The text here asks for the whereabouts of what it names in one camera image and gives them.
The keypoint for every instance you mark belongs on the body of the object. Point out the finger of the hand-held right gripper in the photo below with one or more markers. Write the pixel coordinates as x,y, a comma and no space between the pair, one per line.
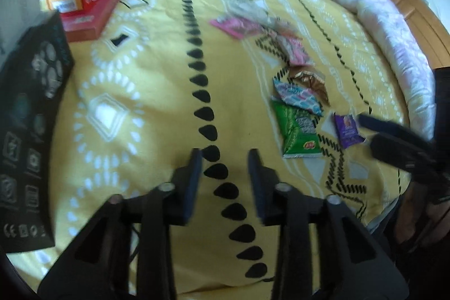
383,126
397,150

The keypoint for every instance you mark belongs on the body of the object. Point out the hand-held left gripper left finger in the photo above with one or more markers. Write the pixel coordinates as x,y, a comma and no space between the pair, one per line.
188,187

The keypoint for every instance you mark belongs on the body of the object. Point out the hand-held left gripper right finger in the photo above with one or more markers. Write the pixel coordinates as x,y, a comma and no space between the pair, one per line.
258,187

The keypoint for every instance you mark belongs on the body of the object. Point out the small purple snack packet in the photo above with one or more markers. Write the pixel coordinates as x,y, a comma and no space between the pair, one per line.
346,131

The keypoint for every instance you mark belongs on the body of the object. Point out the person's right hand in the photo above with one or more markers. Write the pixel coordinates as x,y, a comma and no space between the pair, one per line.
418,215

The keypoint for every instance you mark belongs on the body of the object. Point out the green snack packet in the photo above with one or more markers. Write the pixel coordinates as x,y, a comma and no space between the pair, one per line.
298,131

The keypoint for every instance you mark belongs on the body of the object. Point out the brown gold snack packet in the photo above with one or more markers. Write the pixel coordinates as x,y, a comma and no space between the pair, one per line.
311,82

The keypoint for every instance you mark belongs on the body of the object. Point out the blue patterned snack packet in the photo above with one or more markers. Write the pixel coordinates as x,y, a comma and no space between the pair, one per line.
297,96

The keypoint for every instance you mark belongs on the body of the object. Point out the yellow patterned blanket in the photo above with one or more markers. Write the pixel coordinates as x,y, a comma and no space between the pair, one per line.
168,82

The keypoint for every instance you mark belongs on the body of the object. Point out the pink and brown snack packet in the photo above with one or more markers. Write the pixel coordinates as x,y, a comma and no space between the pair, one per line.
293,48

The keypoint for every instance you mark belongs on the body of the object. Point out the pink floral quilt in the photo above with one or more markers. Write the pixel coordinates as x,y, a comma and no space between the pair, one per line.
372,4

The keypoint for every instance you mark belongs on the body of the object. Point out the black box with icons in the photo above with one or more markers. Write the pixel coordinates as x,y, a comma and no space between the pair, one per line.
28,131

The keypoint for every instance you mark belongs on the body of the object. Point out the clear snack packet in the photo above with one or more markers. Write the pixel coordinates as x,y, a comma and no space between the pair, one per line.
248,10

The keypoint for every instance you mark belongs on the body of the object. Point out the red flat box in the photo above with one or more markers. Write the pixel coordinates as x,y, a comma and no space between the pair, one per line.
93,11

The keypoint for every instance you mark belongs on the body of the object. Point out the wooden bed frame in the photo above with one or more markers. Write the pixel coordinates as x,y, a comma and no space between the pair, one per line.
415,19

